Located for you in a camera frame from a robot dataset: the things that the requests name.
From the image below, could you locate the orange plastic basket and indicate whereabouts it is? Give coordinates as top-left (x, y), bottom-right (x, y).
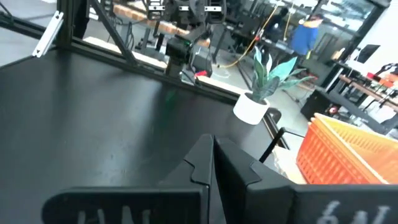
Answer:
top-left (295, 119), bottom-right (389, 185)
top-left (312, 112), bottom-right (398, 185)

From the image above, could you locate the black aluminium rig frame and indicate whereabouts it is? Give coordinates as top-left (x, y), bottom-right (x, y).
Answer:
top-left (0, 0), bottom-right (292, 150)

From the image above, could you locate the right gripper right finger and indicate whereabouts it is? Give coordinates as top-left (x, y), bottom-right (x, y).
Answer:
top-left (214, 136), bottom-right (398, 224)

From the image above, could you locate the yellow cable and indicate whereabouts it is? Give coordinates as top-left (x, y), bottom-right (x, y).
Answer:
top-left (216, 4), bottom-right (279, 70)

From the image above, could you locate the silver aluminium bracket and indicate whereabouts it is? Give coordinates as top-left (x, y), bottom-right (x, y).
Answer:
top-left (32, 10), bottom-right (65, 59)

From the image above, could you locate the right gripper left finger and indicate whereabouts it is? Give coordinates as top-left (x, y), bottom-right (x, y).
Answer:
top-left (40, 133), bottom-right (215, 224)

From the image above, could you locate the black computer monitor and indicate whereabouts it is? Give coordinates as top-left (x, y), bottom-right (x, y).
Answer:
top-left (355, 44), bottom-right (381, 65)

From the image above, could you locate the black floor cabinet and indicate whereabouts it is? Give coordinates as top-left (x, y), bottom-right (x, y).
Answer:
top-left (300, 89), bottom-right (331, 121)

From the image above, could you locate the artificial plant in white pot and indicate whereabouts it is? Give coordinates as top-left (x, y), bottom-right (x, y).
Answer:
top-left (232, 45), bottom-right (313, 126)

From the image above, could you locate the person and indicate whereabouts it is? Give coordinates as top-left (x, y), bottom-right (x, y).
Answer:
top-left (290, 13), bottom-right (325, 60)

